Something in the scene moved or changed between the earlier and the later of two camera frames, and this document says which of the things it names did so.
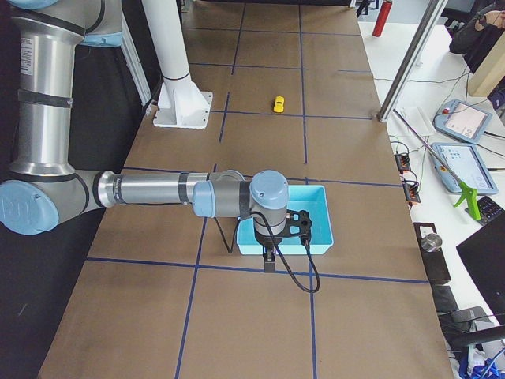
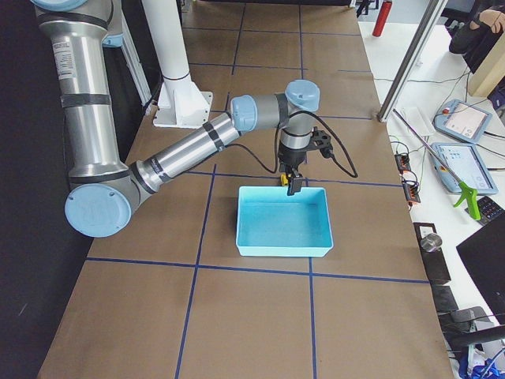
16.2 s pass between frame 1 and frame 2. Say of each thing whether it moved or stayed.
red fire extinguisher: stayed
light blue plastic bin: stayed
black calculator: stayed
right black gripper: moved
